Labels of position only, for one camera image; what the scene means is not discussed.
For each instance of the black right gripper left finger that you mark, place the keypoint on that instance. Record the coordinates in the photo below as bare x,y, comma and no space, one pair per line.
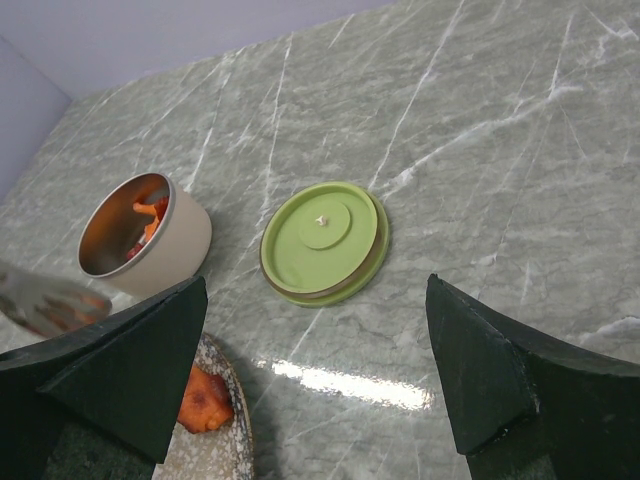
101,402

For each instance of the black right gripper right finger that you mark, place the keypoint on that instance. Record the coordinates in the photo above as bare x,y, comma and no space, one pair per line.
525,405

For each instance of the stainless steel tongs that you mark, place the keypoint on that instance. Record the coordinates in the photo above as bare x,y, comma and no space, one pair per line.
49,306

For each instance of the red food piece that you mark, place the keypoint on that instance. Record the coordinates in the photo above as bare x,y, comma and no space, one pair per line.
134,251

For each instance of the orange shrimp piece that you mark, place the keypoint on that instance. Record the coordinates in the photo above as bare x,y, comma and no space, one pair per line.
156,211

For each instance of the beige round lunch box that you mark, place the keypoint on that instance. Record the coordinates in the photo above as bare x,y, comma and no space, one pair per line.
175,253

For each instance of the orange fried piece top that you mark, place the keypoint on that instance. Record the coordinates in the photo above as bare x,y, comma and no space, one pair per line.
206,404

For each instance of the speckled grey plate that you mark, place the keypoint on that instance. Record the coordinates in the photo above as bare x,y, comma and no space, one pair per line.
225,453

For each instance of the green round lid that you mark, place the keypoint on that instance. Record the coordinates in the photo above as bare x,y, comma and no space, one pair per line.
324,244

